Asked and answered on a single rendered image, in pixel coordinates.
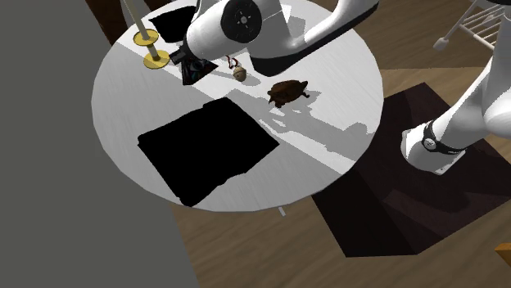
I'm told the gold candlestick with white candle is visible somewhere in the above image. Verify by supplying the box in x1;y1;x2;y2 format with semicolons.
120;0;172;71

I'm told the beige bell with red ribbon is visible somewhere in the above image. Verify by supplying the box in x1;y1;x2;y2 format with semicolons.
226;55;248;83

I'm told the round white table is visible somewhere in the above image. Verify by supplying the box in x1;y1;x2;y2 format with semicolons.
90;0;385;214

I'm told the brown turtle figure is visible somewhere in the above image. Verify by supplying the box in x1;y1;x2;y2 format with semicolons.
266;79;311;110

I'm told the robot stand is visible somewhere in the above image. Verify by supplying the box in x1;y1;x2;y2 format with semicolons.
311;81;511;259

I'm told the white drying rack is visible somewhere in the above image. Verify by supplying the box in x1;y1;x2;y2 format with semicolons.
432;0;511;52

